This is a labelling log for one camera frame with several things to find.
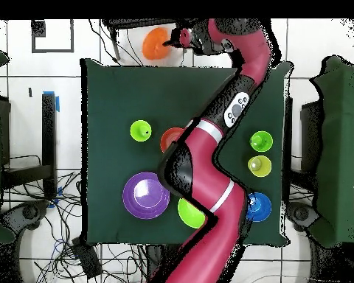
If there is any large orange bowl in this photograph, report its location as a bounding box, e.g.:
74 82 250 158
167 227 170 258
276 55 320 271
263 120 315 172
142 27 173 61

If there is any dark green tablecloth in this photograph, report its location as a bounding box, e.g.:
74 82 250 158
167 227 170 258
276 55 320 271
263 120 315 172
80 57 293 247

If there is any lime green smooth cup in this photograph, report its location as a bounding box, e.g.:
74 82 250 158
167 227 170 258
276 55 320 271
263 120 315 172
129 119 153 143

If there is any red-orange bowl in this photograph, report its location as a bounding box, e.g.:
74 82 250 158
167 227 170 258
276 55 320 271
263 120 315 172
159 127 186 154

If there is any blue tape strip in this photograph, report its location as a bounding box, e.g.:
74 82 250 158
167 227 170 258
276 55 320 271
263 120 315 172
43 90 60 113

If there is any green stepped cup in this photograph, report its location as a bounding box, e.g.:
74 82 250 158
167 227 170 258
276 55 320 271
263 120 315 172
249 130 274 153

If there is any yellow cup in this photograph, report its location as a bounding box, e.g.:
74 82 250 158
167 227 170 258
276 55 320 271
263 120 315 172
247 155 273 178

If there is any purple bowl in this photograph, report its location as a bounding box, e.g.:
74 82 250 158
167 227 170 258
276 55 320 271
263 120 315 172
122 172 171 220

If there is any green bowl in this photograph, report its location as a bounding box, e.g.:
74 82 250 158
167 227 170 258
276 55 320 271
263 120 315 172
177 197 207 230

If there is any blue bowl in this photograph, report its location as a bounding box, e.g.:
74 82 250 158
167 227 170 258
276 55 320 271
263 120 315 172
245 192 273 223

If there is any grey office chair base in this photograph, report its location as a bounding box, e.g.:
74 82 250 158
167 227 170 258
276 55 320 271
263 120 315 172
285 201 319 234

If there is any black office chair base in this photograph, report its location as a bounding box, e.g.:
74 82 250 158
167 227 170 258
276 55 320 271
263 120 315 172
1 199 50 237

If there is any black power adapter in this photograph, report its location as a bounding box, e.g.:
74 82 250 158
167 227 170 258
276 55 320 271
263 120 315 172
71 237 103 279

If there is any black camera stand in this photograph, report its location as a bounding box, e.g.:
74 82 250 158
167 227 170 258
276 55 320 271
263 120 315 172
101 18 178 61

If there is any grey square floor frame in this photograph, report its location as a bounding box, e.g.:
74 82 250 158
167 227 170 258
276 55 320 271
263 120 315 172
31 19 75 54

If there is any black table frame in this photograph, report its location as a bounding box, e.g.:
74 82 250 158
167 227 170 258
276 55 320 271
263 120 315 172
1 93 58 201

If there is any floor cable tangle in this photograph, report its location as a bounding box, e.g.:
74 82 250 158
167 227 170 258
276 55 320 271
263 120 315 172
5 154 150 283

